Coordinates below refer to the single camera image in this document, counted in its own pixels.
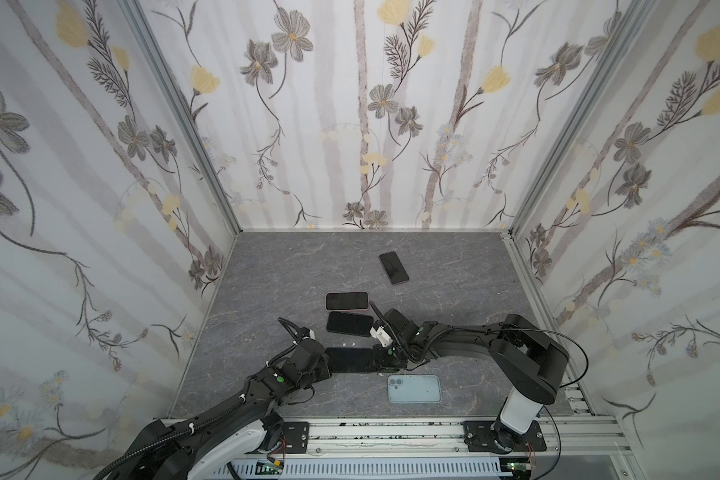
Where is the small green circuit board left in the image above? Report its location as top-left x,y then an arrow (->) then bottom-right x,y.
254,459 -> 284,476

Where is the small green circuit board right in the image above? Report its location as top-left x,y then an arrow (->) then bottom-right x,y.
499,458 -> 534,480

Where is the small green circuit board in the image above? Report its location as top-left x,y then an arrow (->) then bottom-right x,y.
254,459 -> 284,476
499,458 -> 534,480

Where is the light blue phone case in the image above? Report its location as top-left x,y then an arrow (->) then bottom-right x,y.
387,375 -> 441,404

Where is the left corrugated black cable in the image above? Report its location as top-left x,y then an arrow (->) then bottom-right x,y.
92,419 -> 196,480

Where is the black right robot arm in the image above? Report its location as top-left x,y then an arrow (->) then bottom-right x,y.
369,310 -> 570,436

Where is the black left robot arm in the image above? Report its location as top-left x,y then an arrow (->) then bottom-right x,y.
95,338 -> 330,479

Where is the black phone picked up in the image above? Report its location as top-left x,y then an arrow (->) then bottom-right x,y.
325,292 -> 369,311

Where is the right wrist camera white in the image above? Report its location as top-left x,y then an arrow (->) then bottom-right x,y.
370,326 -> 394,348

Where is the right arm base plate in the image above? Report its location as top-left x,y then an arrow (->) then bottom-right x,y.
462,421 -> 547,455

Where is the right thin black cable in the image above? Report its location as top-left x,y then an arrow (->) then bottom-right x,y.
503,326 -> 590,480

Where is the white slotted cable duct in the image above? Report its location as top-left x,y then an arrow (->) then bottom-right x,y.
231,457 -> 501,479

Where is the aluminium frame rail front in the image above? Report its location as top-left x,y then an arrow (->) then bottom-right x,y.
284,416 -> 632,459

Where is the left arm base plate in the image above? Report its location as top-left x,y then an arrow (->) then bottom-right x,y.
276,421 -> 310,455

